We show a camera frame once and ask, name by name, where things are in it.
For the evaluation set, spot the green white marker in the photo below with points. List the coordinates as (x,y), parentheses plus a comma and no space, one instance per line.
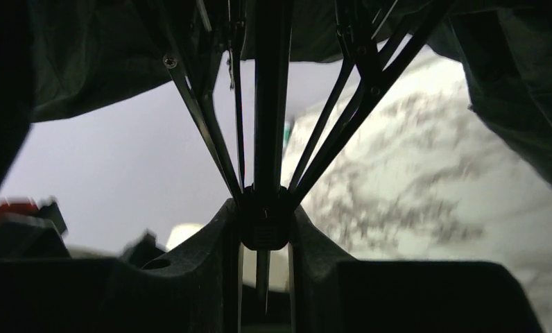
(288,126)

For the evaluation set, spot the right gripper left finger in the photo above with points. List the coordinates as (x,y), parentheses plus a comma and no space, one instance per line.
(193,288)

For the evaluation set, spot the pink folding umbrella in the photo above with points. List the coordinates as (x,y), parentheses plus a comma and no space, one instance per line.
(229,61)

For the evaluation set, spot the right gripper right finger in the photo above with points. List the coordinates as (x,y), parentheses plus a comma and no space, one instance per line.
(331,291)

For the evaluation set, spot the cream cylindrical umbrella bin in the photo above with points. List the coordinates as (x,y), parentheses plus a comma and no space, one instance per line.
(181,233)

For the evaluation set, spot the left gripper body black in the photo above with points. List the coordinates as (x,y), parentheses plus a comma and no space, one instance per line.
(31,230)

